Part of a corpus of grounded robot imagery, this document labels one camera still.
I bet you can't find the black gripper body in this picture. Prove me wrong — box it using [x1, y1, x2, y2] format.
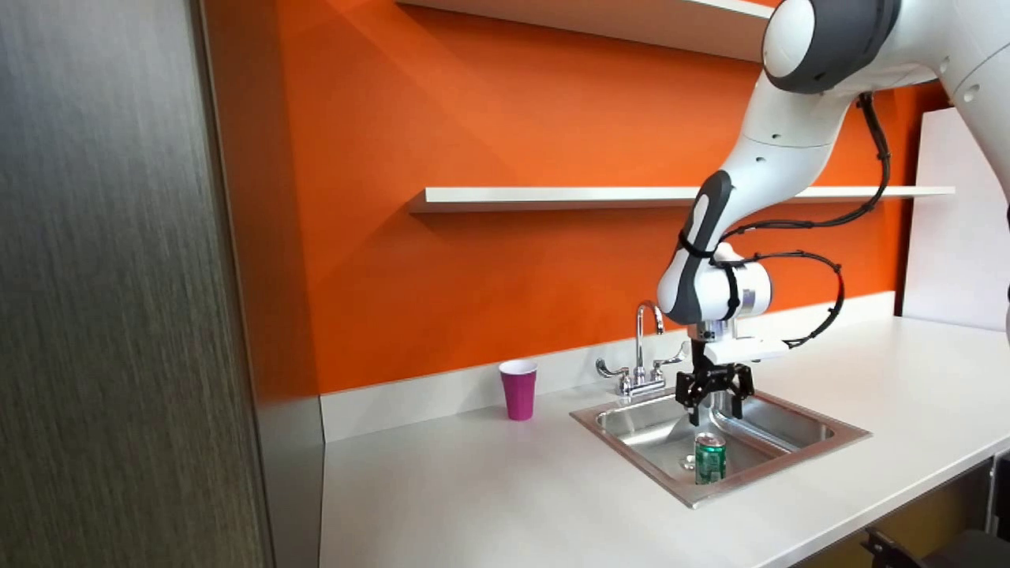
[676, 356, 759, 411]

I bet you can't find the green soda can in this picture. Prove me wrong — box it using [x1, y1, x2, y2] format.
[692, 426, 732, 486]

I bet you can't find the stainless steel sink basin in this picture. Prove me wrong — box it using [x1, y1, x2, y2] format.
[567, 385, 874, 512]

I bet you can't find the purple plastic cup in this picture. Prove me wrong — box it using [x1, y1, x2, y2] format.
[497, 356, 540, 424]

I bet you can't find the black chair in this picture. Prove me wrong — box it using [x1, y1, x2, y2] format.
[859, 526, 1010, 568]

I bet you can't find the white board panel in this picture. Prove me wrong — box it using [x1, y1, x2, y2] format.
[899, 104, 1010, 331]

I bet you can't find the dark wood cabinet panel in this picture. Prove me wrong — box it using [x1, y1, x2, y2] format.
[0, 0, 327, 568]

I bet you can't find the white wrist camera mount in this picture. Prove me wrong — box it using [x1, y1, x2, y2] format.
[692, 321, 793, 370]

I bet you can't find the chrome two-handle faucet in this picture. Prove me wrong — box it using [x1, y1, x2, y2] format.
[595, 299, 694, 402]

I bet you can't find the thin white wall shelf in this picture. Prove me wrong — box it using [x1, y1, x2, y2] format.
[406, 184, 961, 217]

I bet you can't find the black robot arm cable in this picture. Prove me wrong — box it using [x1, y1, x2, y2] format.
[722, 90, 898, 354]

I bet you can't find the thick white wall shelf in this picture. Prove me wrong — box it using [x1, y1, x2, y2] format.
[395, 0, 788, 67]

